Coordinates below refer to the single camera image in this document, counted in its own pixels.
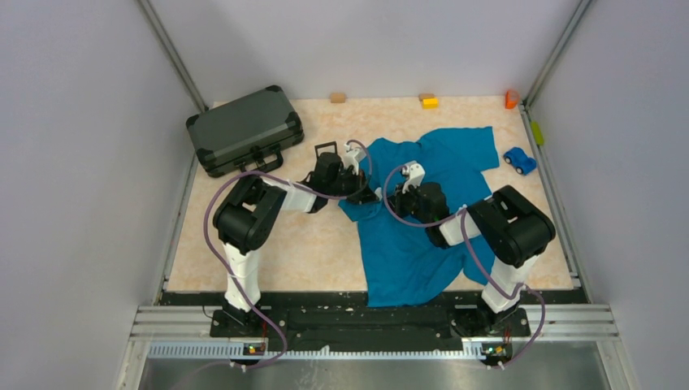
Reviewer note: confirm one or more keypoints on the orange toy block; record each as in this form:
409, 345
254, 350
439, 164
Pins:
512, 99

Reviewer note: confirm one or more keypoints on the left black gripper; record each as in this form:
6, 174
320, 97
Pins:
366, 197

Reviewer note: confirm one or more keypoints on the blue toy car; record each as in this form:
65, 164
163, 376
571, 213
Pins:
517, 158

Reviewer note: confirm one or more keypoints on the dark green hard case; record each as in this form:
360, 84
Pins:
255, 128

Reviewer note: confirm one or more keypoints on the yellow block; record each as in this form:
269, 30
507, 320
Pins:
430, 103

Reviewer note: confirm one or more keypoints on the brown wooden block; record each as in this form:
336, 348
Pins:
424, 96

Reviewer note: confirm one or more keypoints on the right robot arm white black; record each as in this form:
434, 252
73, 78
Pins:
515, 230

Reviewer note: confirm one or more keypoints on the tan wooden block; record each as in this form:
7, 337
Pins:
338, 98

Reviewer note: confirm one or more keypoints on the green marker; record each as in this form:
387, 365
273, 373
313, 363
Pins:
537, 133

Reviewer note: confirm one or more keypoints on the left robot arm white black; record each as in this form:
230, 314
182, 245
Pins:
247, 215

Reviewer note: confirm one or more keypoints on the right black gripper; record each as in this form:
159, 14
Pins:
397, 198

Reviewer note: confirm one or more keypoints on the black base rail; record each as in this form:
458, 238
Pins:
343, 322

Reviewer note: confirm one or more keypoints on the black rectangular brooch holder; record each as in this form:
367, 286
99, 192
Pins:
330, 147

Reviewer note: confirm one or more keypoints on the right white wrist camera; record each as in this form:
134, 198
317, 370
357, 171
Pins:
413, 173

